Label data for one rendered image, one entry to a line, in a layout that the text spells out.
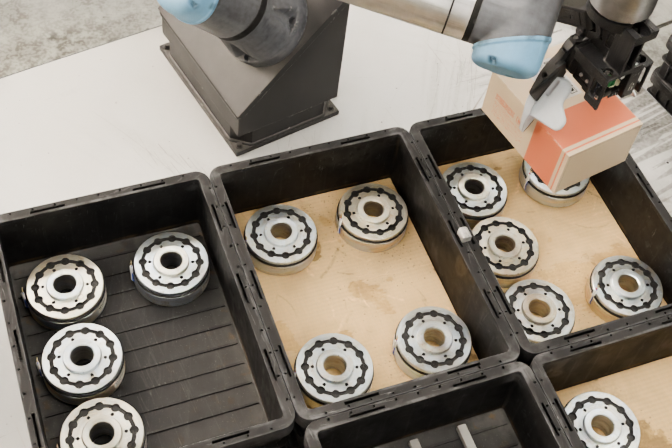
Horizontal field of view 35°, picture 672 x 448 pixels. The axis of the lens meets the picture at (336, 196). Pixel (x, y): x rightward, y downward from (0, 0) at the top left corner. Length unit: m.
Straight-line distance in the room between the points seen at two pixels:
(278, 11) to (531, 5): 0.61
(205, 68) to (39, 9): 1.35
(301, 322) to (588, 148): 0.45
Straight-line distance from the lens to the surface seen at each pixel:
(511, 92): 1.39
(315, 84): 1.79
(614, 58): 1.28
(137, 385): 1.44
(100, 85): 1.92
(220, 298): 1.50
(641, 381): 1.54
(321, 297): 1.50
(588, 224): 1.66
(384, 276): 1.53
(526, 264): 1.55
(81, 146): 1.83
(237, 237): 1.43
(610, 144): 1.39
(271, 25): 1.66
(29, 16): 3.08
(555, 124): 1.33
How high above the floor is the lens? 2.10
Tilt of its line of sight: 53 degrees down
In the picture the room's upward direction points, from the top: 9 degrees clockwise
